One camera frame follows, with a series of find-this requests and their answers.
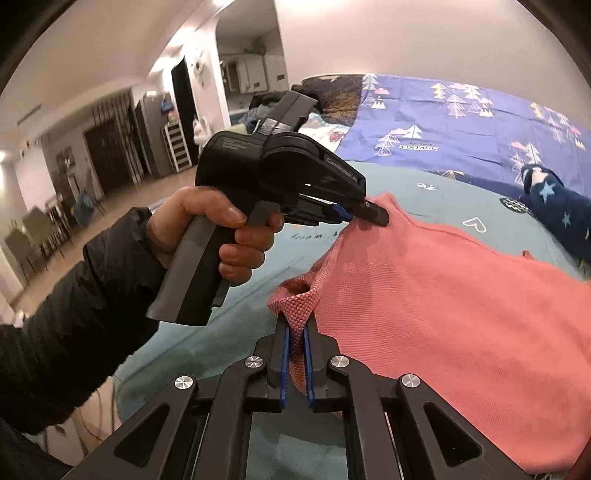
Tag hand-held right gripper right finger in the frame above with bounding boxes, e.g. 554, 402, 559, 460
302, 320, 527, 480

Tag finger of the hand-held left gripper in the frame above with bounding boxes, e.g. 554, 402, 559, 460
284, 196, 391, 227

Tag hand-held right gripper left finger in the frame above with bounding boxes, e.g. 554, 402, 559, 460
62, 316, 291, 480

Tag coral knit shirt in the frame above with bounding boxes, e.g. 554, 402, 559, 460
268, 193, 591, 476

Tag person's left forearm black sleeve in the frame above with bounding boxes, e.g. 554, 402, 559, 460
0, 207, 174, 437

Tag person's left hand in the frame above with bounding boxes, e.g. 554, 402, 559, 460
147, 186, 284, 283

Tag light printed pillow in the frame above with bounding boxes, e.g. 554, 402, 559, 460
300, 112, 352, 153

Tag teal printed bed sheet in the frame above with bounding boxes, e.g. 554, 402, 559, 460
113, 159, 591, 480

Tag dark tree-print cloth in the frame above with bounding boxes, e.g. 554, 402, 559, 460
292, 74, 366, 127

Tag white kitchen cabinets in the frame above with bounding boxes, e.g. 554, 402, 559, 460
219, 51, 269, 96

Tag white drawer rack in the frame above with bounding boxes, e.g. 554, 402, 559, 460
163, 122, 193, 174

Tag purple tree-print duvet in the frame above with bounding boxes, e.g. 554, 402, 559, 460
332, 73, 591, 195

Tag grey tall cabinet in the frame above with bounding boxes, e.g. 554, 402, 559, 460
135, 92, 175, 179

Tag dark wooden door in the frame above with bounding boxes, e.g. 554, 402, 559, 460
84, 115, 136, 195

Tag navy star-print fleece garment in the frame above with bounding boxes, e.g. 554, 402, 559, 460
521, 162, 591, 268

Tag grey dining chair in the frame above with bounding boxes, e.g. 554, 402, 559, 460
4, 205, 58, 282

